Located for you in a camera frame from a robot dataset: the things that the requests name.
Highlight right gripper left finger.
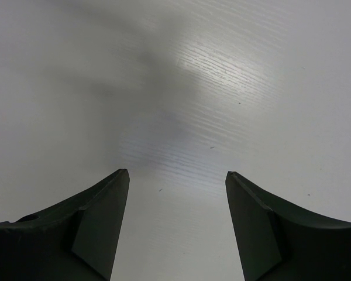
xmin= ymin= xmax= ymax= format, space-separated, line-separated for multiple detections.
xmin=0 ymin=169 xmax=130 ymax=280

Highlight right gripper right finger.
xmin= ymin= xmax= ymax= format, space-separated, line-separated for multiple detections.
xmin=225 ymin=172 xmax=351 ymax=280

